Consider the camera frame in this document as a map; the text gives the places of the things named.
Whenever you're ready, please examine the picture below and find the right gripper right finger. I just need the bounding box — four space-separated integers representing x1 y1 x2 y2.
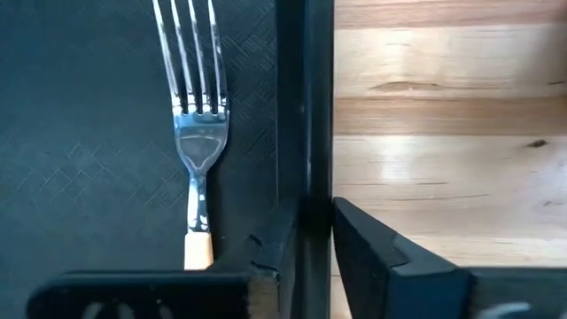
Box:
331 197 567 319

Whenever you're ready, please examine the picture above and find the wooden-handled metal fork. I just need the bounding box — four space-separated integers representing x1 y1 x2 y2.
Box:
151 0 230 271

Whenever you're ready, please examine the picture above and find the black plastic tray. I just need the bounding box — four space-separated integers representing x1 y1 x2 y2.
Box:
0 0 336 319

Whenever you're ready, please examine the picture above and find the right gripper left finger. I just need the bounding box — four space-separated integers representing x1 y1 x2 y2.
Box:
25 198 299 319

